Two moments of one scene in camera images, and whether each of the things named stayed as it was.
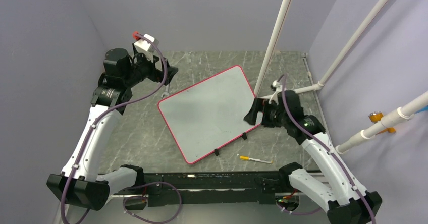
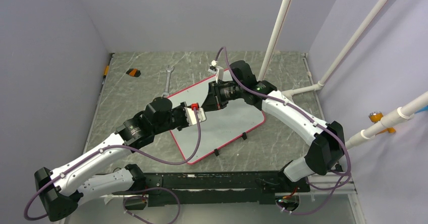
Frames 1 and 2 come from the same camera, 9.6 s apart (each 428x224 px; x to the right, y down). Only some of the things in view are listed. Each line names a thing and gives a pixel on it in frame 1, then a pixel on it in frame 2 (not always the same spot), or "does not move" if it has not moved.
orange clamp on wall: (376, 117) does not move
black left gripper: (156, 74) to (181, 108)
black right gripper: (258, 106) to (214, 101)
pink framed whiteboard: (209, 114) does not move
